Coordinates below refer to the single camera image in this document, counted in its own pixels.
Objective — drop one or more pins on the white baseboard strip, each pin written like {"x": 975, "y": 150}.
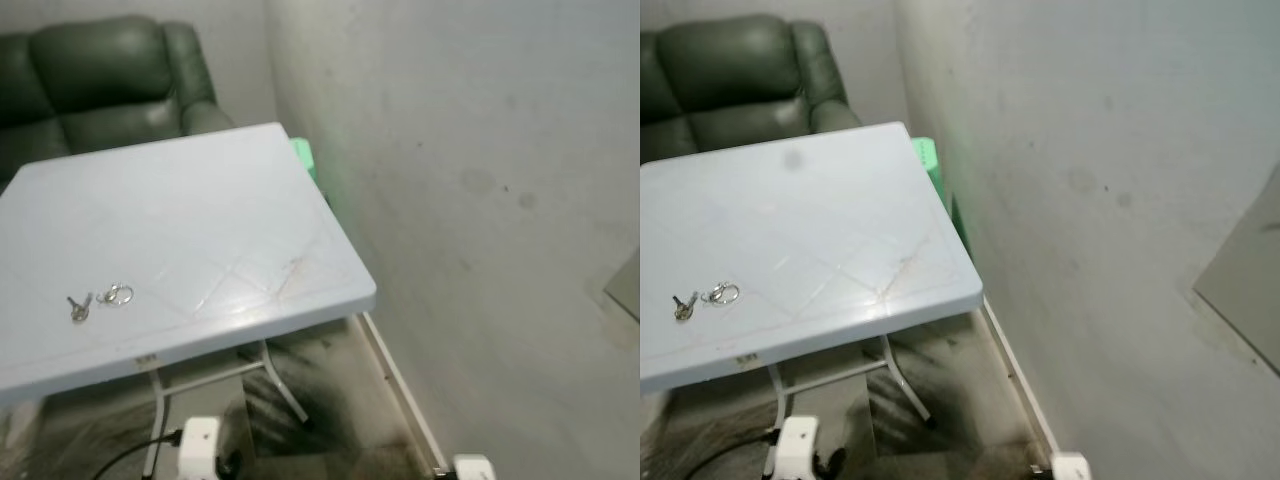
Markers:
{"x": 1020, "y": 385}
{"x": 400, "y": 385}

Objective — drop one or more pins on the white plastic folding table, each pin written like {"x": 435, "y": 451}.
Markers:
{"x": 820, "y": 230}
{"x": 190, "y": 230}

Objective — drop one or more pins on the mint green plastic object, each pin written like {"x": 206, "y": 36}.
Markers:
{"x": 304, "y": 158}
{"x": 927, "y": 160}

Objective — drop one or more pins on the dark green leather armchair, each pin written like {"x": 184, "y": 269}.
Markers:
{"x": 735, "y": 70}
{"x": 95, "y": 70}

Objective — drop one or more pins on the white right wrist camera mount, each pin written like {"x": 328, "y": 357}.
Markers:
{"x": 474, "y": 468}
{"x": 1071, "y": 467}

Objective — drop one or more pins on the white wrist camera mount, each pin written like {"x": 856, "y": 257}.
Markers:
{"x": 1071, "y": 467}
{"x": 474, "y": 468}
{"x": 798, "y": 445}
{"x": 198, "y": 445}

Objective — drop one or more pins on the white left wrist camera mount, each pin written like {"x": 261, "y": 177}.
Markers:
{"x": 198, "y": 445}
{"x": 798, "y": 445}

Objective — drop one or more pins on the white metal table leg frame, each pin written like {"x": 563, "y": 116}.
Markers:
{"x": 210, "y": 376}
{"x": 830, "y": 374}

